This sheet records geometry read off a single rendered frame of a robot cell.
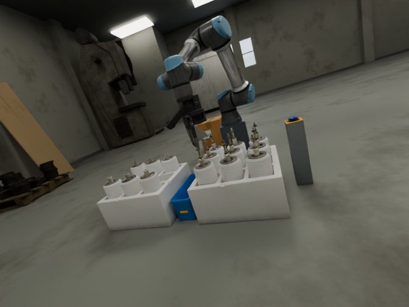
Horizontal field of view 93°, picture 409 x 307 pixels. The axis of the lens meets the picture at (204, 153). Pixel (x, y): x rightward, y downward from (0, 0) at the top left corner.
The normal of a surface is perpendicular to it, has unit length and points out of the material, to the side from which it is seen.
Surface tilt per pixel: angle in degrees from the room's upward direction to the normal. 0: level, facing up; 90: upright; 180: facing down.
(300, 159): 90
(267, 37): 90
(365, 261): 0
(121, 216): 90
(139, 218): 90
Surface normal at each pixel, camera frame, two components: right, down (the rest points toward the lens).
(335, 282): -0.29, -0.92
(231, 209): -0.27, 0.34
